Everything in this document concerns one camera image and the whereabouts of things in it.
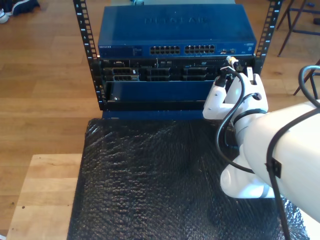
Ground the brown wooden chair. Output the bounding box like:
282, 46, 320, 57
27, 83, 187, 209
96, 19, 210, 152
292, 58, 320, 101

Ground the dark metal stool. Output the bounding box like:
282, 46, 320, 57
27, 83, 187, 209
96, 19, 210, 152
276, 0, 320, 58

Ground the black rack server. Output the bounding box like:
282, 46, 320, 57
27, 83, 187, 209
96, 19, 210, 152
99, 56, 256, 83

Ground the blue lower rack unit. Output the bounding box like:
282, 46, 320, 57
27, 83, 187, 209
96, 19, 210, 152
99, 79, 221, 121

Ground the black woven mat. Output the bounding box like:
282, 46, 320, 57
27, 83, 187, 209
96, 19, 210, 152
66, 117, 311, 240

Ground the dark blue shoe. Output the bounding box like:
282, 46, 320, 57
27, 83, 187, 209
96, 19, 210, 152
11, 0, 41, 16

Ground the white shoe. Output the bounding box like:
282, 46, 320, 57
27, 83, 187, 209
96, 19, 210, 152
0, 8, 11, 25

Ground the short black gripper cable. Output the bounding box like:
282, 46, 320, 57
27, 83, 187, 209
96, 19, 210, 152
233, 92, 266, 124

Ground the black camera cable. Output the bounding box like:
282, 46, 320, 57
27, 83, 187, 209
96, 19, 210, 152
215, 67, 256, 175

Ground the black perforated rack rail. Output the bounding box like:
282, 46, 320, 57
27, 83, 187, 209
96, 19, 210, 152
72, 0, 104, 112
254, 0, 284, 76

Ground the thick dark arm cable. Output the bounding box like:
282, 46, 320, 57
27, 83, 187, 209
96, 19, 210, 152
264, 64, 320, 240

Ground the blue network switch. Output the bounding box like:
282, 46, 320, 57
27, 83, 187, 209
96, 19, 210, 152
97, 4, 258, 59

